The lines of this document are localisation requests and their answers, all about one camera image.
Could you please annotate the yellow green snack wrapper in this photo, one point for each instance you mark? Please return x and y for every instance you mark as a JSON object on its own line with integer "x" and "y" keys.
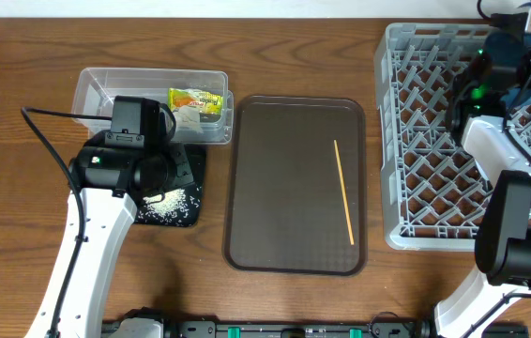
{"x": 202, "y": 101}

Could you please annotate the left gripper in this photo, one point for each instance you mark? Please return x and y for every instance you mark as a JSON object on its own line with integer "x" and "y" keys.
{"x": 179, "y": 155}

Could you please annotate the wooden chopstick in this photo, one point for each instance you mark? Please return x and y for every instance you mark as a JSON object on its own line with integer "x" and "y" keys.
{"x": 344, "y": 194}

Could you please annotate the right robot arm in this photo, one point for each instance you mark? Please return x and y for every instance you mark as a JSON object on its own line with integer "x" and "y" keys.
{"x": 502, "y": 273}

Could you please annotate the grey dishwasher rack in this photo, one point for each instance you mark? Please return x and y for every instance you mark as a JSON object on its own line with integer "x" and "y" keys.
{"x": 434, "y": 194}

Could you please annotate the black plastic tray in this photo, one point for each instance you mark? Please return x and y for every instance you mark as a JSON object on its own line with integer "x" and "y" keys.
{"x": 123, "y": 180}

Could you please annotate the white rice pile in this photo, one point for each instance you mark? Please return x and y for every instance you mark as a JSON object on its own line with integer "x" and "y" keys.
{"x": 178, "y": 208}

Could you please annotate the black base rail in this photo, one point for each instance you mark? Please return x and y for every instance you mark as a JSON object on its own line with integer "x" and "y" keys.
{"x": 209, "y": 329}

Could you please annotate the white tissue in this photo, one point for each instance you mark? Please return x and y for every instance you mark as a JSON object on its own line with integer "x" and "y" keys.
{"x": 188, "y": 120}

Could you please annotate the clear plastic bin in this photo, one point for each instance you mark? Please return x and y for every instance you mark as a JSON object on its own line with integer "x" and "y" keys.
{"x": 98, "y": 87}

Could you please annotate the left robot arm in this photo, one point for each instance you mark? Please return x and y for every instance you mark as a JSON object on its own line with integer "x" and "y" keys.
{"x": 74, "y": 302}

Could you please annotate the brown serving tray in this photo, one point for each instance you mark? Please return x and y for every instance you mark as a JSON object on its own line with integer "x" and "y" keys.
{"x": 284, "y": 209}

